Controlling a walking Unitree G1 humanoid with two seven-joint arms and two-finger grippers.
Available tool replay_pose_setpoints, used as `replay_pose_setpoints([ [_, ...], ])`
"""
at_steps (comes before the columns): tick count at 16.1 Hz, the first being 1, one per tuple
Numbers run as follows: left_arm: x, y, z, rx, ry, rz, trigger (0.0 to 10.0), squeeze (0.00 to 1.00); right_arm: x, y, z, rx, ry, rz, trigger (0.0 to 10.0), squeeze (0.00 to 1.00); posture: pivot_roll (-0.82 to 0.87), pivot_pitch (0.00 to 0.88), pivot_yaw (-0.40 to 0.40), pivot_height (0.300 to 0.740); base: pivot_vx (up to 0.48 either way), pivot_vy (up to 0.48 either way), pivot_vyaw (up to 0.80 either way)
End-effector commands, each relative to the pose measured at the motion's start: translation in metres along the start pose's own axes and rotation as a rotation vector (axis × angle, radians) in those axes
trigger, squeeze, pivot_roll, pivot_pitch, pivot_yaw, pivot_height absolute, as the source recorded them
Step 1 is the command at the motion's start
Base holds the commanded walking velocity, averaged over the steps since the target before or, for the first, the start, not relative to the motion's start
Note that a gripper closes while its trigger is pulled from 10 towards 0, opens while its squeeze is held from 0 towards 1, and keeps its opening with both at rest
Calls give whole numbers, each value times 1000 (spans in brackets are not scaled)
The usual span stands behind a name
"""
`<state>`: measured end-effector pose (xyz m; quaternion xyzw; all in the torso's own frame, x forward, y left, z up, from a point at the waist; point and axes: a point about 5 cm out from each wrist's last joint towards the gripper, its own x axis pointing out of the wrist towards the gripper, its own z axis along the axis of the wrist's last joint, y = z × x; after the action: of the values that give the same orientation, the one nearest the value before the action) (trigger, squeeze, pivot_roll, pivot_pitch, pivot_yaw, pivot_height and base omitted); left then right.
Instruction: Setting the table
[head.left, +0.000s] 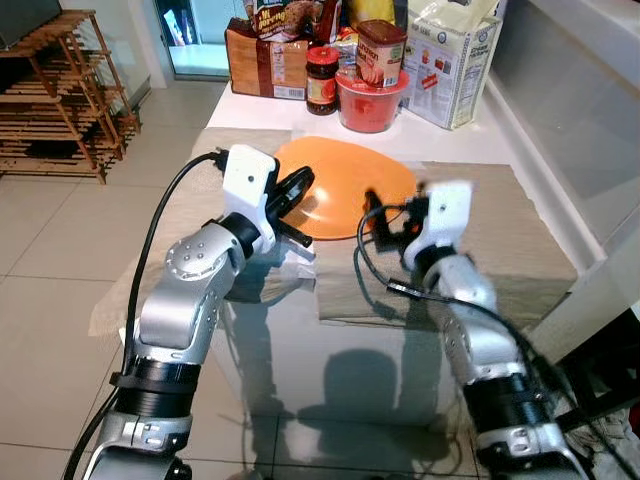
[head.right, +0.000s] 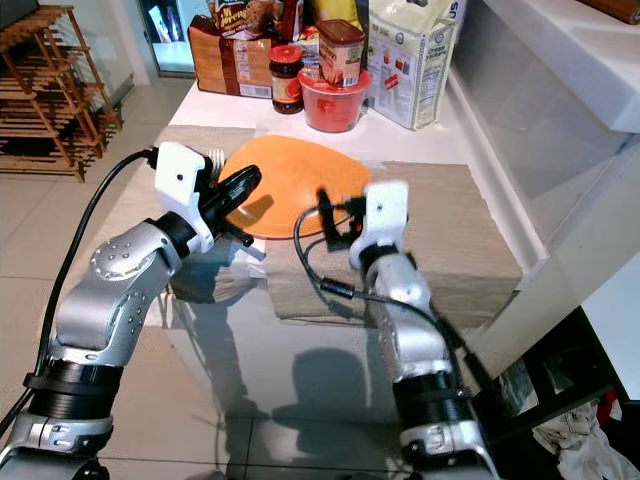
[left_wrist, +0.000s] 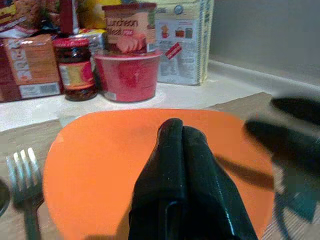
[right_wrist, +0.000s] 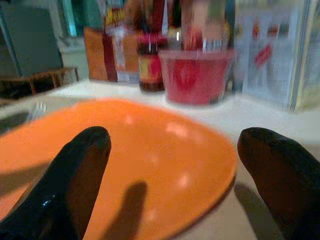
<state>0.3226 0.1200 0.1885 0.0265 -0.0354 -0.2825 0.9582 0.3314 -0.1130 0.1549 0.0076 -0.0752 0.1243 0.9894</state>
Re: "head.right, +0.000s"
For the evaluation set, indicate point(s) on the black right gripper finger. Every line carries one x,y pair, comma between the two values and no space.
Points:
324,212

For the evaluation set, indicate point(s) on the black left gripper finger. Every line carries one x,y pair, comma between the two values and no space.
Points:
242,202
238,182

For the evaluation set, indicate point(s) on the orange plastic plate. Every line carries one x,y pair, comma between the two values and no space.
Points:
295,180

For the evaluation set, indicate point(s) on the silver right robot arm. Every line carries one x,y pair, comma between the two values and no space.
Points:
415,330

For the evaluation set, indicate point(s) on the silver metal fork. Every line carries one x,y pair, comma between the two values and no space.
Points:
216,156

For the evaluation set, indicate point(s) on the beige woven placemat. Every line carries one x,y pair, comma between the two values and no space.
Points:
220,285
470,230

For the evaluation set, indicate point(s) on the red plastic bowl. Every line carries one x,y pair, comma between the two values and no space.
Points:
332,110

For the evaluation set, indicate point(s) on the dark jar red lid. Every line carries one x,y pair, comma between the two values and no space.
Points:
286,83

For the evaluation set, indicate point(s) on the colourful small packet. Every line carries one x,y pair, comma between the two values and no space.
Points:
310,45

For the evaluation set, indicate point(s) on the brown canister red lid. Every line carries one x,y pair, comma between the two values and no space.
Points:
342,52

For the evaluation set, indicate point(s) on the glass balcony door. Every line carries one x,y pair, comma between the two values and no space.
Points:
165,38

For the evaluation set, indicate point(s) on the white printed food bag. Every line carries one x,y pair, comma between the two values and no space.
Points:
410,65

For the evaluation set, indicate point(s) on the wooden slatted rack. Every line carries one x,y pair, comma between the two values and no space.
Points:
50,105

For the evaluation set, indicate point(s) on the yellow food packet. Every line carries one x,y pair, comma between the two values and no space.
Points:
335,9

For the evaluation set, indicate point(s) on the black table leg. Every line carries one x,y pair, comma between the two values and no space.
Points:
590,350

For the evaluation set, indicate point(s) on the black television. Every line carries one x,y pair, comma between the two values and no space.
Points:
15,10

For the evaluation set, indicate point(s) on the red cloth piece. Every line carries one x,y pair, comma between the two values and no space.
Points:
610,407

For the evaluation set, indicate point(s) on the beige crumpled cloth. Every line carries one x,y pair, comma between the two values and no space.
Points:
585,450

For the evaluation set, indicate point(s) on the brown wooden object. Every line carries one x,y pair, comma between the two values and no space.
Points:
615,8

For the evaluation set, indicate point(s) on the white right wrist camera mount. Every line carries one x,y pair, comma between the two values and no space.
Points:
382,215

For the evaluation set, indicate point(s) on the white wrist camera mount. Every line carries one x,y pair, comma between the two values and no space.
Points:
180,185
382,215

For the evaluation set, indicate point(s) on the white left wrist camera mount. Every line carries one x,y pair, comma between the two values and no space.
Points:
180,185

